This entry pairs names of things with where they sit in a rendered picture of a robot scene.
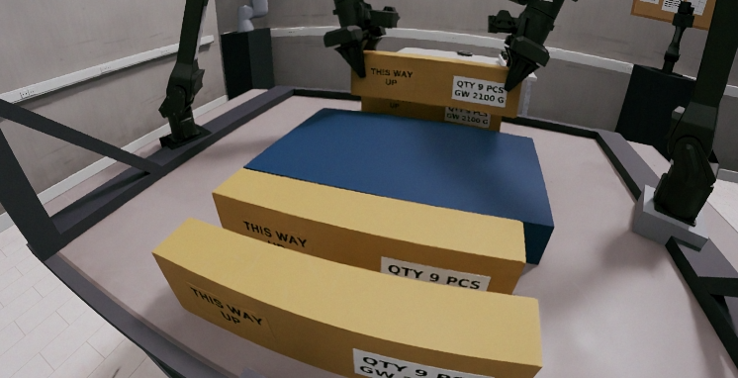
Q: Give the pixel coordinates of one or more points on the brown cardboard carton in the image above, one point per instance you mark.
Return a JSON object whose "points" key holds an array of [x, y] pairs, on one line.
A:
{"points": [[430, 112], [346, 320], [390, 236], [436, 80]]}

